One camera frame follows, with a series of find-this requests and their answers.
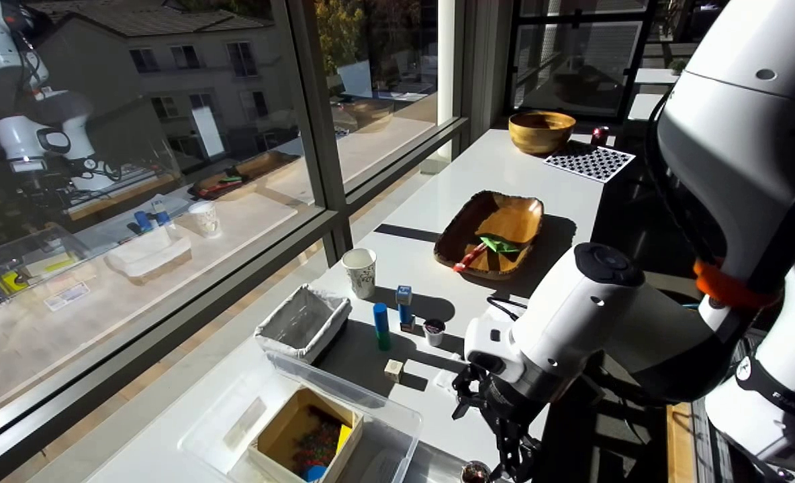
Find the yellow box with items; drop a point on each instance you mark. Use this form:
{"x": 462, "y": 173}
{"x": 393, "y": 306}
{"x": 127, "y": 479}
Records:
{"x": 309, "y": 436}

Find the paper cup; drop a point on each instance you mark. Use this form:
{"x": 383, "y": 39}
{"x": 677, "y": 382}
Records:
{"x": 362, "y": 269}

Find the rectangular wooden tray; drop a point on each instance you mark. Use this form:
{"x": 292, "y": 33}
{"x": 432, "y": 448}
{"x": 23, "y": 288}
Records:
{"x": 514, "y": 217}

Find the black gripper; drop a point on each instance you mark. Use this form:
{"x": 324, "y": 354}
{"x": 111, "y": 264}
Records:
{"x": 500, "y": 406}

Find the round wooden bowl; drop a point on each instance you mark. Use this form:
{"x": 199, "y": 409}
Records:
{"x": 542, "y": 131}

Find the small blue bottle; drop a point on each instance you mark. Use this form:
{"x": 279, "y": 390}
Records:
{"x": 403, "y": 299}

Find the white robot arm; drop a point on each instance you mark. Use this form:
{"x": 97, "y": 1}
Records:
{"x": 726, "y": 151}

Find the checkered mat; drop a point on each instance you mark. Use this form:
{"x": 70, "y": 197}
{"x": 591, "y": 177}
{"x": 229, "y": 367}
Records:
{"x": 591, "y": 162}

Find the small beige block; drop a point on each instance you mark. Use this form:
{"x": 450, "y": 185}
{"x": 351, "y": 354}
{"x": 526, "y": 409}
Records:
{"x": 393, "y": 370}

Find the small white cup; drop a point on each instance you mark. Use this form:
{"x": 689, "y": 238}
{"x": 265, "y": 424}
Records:
{"x": 434, "y": 334}

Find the red marker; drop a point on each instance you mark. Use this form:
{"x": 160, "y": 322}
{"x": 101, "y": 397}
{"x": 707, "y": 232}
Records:
{"x": 477, "y": 249}

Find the clear plastic container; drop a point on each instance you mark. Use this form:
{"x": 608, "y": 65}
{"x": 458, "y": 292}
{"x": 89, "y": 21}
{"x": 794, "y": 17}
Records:
{"x": 410, "y": 432}

